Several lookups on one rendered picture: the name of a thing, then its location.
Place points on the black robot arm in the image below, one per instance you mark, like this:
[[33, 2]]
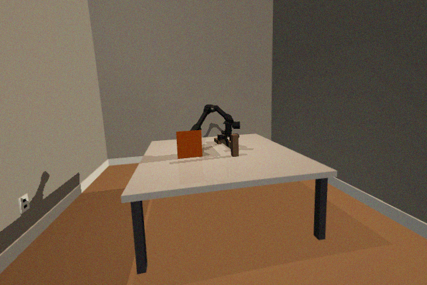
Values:
[[229, 122]]

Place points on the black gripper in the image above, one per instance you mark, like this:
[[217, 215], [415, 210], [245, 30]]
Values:
[[228, 134]]

